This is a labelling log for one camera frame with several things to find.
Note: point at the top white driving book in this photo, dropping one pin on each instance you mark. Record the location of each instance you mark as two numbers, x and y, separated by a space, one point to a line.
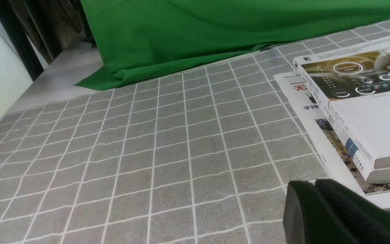
352 84

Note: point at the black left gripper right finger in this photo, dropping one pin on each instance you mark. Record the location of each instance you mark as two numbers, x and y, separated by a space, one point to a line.
369 223

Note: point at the green backdrop cloth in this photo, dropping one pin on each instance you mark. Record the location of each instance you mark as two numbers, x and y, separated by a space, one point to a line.
144 39

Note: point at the middle white book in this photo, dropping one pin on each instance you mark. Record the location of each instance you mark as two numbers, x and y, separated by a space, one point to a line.
369 172

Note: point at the grey checked tablecloth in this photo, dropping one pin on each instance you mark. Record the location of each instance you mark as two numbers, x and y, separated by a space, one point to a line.
197 157

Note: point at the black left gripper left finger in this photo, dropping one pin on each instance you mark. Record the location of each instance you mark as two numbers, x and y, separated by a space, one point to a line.
308 218

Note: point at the bottom thin white magazine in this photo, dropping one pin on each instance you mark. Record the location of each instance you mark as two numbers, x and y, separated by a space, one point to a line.
333 154

